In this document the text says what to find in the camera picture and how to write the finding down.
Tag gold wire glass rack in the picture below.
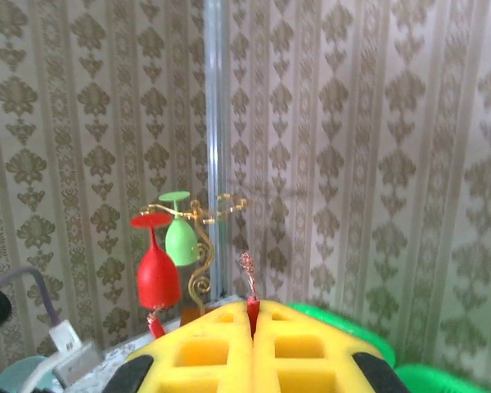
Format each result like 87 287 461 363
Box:
141 193 249 317

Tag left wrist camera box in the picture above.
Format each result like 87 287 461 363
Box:
51 338 106 389

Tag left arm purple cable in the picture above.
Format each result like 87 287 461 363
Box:
0 265 83 355

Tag red plastic wine glass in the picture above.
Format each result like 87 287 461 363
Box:
129 211 183 310

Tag light blue plastic cup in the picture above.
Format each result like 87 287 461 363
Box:
0 355 62 393

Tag aluminium frame post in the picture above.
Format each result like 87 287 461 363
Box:
203 0 232 298

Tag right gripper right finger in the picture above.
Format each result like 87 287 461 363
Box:
253 300 412 393

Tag green plastic wine glass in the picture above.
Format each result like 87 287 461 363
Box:
158 190 199 268

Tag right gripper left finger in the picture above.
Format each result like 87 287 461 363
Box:
113 300 255 393

